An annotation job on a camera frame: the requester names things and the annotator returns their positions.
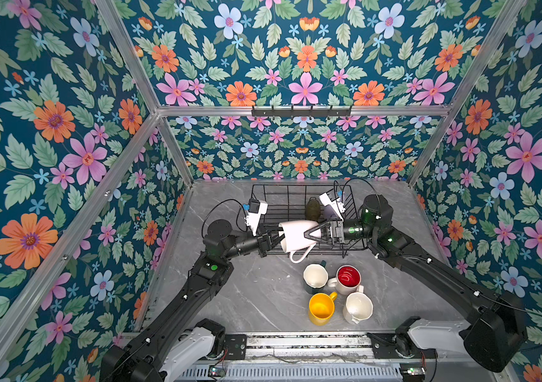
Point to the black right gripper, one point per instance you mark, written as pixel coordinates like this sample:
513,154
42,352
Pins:
337,230

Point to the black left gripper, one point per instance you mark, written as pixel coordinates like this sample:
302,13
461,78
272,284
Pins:
265,243

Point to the cream mug pink handle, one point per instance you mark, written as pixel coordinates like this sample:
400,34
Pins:
297,248

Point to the amber textured glass cup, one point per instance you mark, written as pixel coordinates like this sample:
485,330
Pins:
313,210

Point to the dark green mug white inside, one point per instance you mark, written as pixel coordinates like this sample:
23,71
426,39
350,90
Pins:
315,277

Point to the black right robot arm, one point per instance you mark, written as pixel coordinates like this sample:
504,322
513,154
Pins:
492,329

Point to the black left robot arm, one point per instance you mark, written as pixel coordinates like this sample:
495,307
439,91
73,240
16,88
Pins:
141,359

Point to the white mug red inside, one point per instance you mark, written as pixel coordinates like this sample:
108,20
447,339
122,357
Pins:
346,281

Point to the yellow mug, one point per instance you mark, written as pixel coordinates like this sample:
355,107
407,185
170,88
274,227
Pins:
322,308

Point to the black wire dish rack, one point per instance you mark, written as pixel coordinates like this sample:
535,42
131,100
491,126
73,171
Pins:
287,203

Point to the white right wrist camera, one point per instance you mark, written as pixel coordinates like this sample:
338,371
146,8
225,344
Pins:
333,209

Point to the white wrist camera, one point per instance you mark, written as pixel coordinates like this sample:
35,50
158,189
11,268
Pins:
254,211
333,209

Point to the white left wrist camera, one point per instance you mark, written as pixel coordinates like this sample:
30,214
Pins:
254,211

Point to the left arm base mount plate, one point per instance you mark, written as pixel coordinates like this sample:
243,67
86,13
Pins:
234,347

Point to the black hook rail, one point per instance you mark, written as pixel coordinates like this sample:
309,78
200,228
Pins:
306,111

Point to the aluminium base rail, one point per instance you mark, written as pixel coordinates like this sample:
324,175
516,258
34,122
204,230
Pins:
312,356

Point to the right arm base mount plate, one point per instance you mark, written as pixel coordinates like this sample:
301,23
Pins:
380,344

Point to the aluminium frame post right rear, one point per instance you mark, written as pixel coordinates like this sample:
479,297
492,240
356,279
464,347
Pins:
507,16

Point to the aluminium frame post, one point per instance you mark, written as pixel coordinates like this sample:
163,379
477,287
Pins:
507,16
109,12

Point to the aluminium frame post left rear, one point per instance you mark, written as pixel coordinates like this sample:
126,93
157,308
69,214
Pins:
109,12

